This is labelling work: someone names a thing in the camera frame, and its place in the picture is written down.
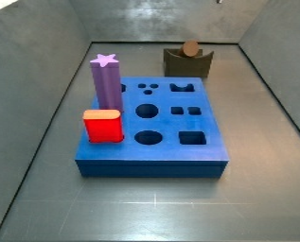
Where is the purple star peg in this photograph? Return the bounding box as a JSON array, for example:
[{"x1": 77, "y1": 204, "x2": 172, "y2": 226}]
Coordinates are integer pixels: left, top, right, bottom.
[{"x1": 90, "y1": 54, "x2": 124, "y2": 112}]

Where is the black curved cradle stand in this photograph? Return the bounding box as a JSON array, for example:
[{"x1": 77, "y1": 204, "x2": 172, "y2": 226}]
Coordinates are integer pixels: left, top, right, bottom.
[{"x1": 164, "y1": 48, "x2": 215, "y2": 78}]

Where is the brown round cylinder peg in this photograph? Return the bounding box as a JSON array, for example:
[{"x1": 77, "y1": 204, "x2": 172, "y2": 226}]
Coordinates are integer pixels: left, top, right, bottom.
[{"x1": 180, "y1": 40, "x2": 198, "y2": 57}]

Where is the red rounded peg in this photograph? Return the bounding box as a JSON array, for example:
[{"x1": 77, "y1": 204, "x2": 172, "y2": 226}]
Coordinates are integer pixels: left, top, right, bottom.
[{"x1": 82, "y1": 110, "x2": 125, "y2": 143}]

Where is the blue shape sorter block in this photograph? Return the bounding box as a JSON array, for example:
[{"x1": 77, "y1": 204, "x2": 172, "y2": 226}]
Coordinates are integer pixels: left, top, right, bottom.
[{"x1": 75, "y1": 77, "x2": 229, "y2": 178}]

